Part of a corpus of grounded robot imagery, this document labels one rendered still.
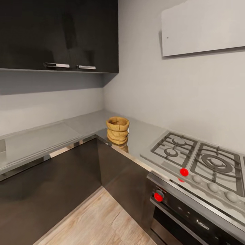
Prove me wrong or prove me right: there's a popcorn bag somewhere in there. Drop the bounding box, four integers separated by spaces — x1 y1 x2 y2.
106 117 130 145

